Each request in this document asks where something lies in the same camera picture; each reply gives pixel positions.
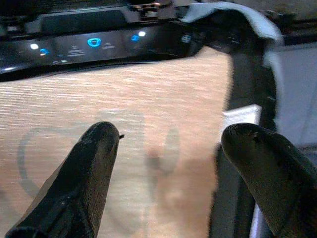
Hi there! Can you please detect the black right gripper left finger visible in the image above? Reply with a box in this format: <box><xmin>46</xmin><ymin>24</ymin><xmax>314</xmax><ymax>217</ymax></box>
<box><xmin>4</xmin><ymin>121</ymin><xmax>125</xmax><ymax>238</ymax></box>

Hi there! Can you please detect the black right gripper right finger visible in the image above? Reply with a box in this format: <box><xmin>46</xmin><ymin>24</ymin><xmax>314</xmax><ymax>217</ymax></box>
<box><xmin>220</xmin><ymin>122</ymin><xmax>317</xmax><ymax>238</ymax></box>

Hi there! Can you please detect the black washing machine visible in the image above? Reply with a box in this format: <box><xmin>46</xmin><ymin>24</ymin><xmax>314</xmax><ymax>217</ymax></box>
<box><xmin>0</xmin><ymin>0</ymin><xmax>317</xmax><ymax>82</ymax></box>

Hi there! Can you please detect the white garment label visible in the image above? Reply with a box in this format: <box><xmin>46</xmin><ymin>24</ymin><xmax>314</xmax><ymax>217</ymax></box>
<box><xmin>222</xmin><ymin>104</ymin><xmax>263</xmax><ymax>128</ymax></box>

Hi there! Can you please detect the beige cloth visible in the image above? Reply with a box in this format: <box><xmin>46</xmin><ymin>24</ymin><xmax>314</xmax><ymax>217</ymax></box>
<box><xmin>0</xmin><ymin>47</ymin><xmax>235</xmax><ymax>238</ymax></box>

